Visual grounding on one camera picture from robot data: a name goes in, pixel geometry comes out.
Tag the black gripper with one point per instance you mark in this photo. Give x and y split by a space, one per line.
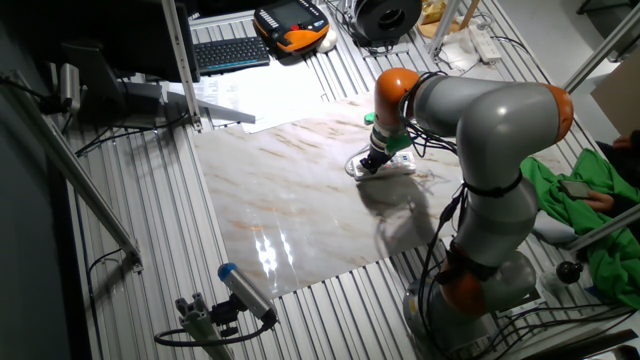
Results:
381 157

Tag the white power strip red lights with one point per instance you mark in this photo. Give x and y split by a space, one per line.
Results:
400 165

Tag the dark smartphone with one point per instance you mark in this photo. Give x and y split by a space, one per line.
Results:
575 189

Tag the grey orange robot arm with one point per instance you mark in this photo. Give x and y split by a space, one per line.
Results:
500 130

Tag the dark sleeved seated person forearm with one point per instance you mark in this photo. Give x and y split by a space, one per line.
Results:
625 165

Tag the plain white power strip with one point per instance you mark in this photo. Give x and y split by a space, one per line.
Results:
484 45

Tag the seated person left hand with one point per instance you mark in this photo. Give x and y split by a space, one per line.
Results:
600 201

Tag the seated person right hand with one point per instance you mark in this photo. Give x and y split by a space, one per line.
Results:
623 142

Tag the printed white paper sheet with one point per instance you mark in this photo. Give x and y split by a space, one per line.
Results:
295 117
270 87

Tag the marble pattern table mat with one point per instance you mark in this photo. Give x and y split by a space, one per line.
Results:
280 210

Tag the white rounded plastic object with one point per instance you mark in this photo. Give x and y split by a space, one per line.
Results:
327 42

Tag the small white paper card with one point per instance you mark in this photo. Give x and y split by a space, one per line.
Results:
457 52

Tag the black filament spool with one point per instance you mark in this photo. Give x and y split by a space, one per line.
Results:
370 20

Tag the round wooden board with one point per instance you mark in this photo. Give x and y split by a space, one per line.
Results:
430 31

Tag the orange black teach pendant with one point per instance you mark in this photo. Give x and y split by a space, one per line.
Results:
295 27

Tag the black keyboard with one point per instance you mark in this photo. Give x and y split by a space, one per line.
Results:
230 55

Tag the wooden stick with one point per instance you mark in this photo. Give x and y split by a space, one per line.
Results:
469 15

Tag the white grey pad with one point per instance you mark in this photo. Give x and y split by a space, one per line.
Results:
552 231

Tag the aluminium profile beside monitor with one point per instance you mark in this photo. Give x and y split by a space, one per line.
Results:
180 65

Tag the black round knob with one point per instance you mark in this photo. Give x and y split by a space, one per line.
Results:
570 272

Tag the aluminium profile over cloth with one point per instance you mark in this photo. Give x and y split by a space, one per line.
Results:
610 226

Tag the black monitor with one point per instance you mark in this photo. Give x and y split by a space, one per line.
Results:
150 40

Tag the aluminium profile near cardboard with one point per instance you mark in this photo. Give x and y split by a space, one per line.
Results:
600 50

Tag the brown cardboard sheet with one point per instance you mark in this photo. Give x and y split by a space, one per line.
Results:
620 100

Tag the green cloth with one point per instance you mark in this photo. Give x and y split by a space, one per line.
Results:
615 265

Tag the black monitor stand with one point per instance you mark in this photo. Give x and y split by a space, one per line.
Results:
95 75

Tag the long diagonal aluminium profile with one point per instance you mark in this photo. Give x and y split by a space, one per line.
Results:
75 172

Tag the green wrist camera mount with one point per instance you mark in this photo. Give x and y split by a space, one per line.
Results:
398 143

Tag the upright aluminium post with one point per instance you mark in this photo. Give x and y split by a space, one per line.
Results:
445 22

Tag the grey camera blue end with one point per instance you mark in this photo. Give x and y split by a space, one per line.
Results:
245 290

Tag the grey camera mount profile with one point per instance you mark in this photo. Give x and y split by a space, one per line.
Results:
200 325

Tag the small grey side camera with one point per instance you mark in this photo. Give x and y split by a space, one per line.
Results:
70 85

